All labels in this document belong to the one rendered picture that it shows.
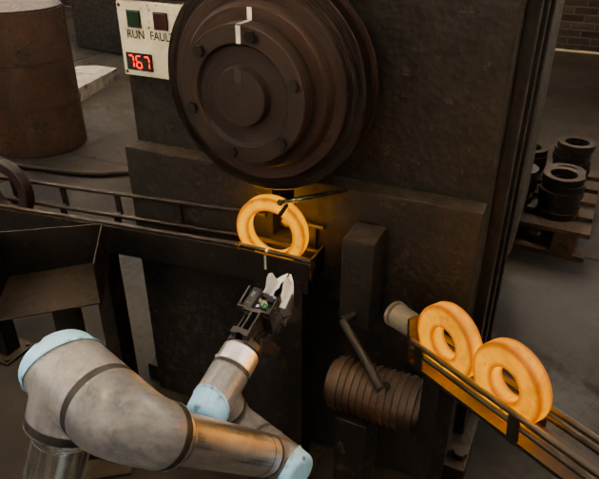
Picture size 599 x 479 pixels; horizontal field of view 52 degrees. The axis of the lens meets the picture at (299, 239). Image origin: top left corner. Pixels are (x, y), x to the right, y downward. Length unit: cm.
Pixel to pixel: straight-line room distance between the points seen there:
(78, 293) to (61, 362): 74
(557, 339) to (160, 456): 191
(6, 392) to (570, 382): 192
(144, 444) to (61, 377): 14
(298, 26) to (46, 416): 80
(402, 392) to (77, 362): 75
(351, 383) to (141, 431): 67
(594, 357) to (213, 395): 169
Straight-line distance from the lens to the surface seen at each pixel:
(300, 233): 145
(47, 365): 91
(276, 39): 121
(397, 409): 139
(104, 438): 84
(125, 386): 85
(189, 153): 166
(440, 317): 122
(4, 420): 226
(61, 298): 163
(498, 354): 114
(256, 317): 117
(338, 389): 142
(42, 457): 98
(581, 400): 231
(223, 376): 113
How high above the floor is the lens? 147
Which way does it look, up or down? 30 degrees down
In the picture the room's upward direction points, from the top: straight up
